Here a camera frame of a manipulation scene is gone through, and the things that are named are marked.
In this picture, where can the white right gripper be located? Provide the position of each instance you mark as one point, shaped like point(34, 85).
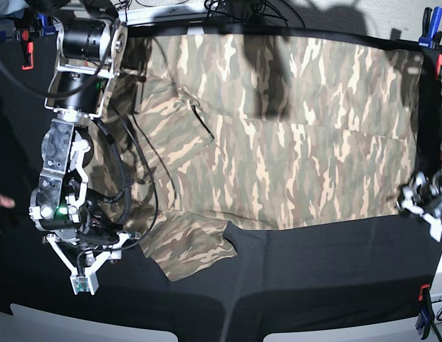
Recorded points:
point(83, 264)

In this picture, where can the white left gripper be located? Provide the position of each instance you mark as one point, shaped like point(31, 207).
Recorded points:
point(422, 197)

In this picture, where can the camouflage t-shirt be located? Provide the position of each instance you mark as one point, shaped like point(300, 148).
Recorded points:
point(263, 132)

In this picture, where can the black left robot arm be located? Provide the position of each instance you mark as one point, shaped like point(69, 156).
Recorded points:
point(429, 141)

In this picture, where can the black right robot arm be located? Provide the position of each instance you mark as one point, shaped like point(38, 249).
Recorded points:
point(83, 227)

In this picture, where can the orange black clamp front right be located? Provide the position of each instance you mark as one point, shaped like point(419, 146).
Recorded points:
point(426, 314)

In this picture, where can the black table cloth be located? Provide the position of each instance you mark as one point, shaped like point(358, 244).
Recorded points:
point(318, 277)

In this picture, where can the red clamp rear right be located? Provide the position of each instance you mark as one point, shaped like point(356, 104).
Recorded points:
point(438, 72)

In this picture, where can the red clamp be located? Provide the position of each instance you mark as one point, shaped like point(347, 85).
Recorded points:
point(438, 72)
point(23, 36)

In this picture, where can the blue tools rear right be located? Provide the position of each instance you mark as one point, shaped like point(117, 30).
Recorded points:
point(431, 35)

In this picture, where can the red clamp rear left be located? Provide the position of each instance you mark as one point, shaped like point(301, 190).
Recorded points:
point(23, 36)

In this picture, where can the blue clamp rear left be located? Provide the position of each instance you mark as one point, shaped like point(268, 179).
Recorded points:
point(45, 25)

